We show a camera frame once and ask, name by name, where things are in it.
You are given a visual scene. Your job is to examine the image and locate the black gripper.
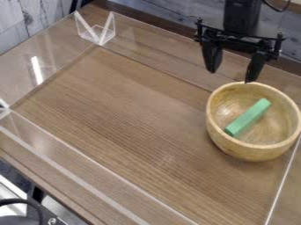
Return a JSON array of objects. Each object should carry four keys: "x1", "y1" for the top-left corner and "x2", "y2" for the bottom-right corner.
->
[{"x1": 196, "y1": 0, "x2": 287, "y2": 83}]

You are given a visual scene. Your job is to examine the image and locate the green rectangular stick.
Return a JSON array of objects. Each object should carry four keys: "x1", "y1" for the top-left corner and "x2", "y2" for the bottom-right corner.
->
[{"x1": 225, "y1": 98, "x2": 272, "y2": 138}]

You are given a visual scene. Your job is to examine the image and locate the wooden bowl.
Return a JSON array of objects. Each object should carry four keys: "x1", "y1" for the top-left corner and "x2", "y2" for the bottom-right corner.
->
[{"x1": 206, "y1": 82, "x2": 301, "y2": 162}]

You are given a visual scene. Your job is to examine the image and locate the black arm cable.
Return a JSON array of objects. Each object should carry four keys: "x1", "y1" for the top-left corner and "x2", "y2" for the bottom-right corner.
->
[{"x1": 261, "y1": 0, "x2": 293, "y2": 13}]

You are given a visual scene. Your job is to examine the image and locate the clear acrylic corner bracket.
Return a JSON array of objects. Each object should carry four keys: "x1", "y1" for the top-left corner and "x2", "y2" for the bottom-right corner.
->
[{"x1": 74, "y1": 11, "x2": 117, "y2": 46}]

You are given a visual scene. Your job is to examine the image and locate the clear acrylic tray wall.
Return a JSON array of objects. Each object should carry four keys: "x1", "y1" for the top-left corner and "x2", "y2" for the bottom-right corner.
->
[{"x1": 0, "y1": 99, "x2": 198, "y2": 225}]

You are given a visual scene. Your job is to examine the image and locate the black metal frame bracket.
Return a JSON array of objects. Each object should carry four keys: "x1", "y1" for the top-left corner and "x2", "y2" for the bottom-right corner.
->
[{"x1": 27, "y1": 185, "x2": 68, "y2": 225}]

